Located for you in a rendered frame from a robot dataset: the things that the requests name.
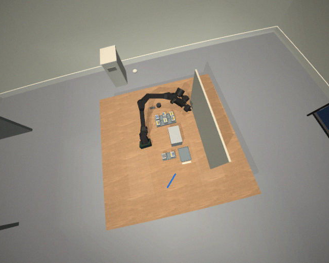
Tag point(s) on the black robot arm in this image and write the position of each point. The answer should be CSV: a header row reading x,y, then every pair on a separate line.
x,y
141,105

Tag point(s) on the dark grey flat rack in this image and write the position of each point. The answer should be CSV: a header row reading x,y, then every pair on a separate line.
x,y
168,120

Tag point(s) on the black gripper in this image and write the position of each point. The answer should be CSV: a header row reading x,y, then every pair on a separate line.
x,y
187,107

